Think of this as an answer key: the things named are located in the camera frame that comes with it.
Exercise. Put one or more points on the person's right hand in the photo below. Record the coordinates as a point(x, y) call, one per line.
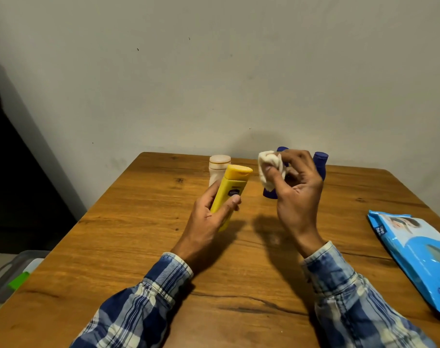
point(299, 206)

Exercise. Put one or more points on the person's left hand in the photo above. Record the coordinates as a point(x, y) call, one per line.
point(201, 228)

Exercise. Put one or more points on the dark blue bottle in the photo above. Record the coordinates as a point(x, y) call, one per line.
point(320, 161)
point(270, 193)

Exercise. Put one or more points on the white wet wipe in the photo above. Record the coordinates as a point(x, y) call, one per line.
point(269, 159)

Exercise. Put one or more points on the yellow bottle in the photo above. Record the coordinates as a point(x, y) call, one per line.
point(234, 181)

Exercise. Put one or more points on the white bottle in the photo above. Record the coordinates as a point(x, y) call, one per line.
point(218, 166)

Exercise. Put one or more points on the blue wet wipes pack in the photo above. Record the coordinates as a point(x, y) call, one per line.
point(416, 250)

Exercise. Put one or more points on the person's right forearm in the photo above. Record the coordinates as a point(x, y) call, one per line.
point(361, 308)

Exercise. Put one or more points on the person's left forearm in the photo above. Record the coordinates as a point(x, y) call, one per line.
point(140, 308)

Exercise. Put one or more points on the wooden table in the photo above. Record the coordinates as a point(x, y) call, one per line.
point(96, 250)

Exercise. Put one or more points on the grey plastic box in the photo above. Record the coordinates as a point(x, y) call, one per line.
point(9, 271)

